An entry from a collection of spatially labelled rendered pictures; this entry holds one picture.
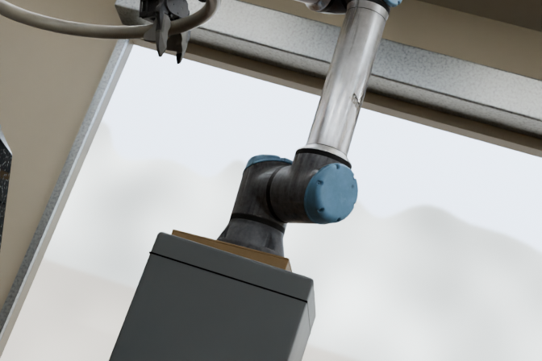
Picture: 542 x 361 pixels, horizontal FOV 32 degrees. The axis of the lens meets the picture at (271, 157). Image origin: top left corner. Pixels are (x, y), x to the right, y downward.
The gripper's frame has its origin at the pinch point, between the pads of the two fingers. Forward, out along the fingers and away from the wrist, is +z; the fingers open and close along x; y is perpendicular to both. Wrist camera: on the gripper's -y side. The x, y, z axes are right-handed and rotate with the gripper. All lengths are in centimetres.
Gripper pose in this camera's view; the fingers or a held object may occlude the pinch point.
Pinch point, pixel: (172, 54)
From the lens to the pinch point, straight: 209.1
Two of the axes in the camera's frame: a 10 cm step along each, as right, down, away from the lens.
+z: -0.3, 9.8, -2.1
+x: -5.7, -1.9, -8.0
